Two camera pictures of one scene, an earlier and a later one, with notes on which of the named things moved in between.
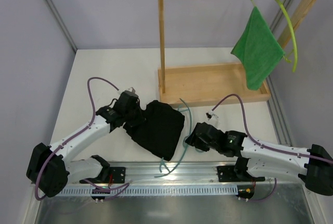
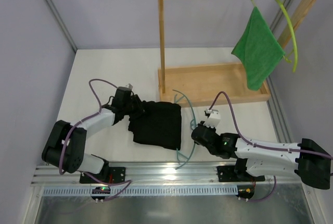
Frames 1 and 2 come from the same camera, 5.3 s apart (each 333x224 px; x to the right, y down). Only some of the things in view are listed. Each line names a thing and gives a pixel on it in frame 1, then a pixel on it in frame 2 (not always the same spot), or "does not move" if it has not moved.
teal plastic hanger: [161, 165] to [195, 127]
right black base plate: [227, 174] does not move
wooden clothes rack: [223, 84] does not move
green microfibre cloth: [258, 49] does not move
